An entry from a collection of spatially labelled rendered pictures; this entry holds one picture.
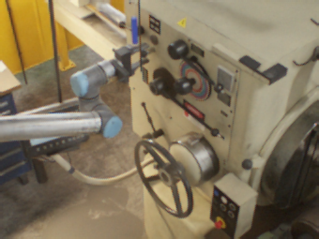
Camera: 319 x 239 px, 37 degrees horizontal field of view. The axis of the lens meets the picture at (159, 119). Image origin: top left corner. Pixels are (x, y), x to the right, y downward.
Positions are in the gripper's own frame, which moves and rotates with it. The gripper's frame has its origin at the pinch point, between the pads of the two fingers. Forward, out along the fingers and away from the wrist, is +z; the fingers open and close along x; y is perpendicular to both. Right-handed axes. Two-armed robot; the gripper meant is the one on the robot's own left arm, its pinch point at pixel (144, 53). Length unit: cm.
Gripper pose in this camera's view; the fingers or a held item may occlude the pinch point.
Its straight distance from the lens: 204.0
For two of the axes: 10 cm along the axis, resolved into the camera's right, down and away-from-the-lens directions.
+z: 7.7, -4.3, 4.7
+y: -6.4, -5.2, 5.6
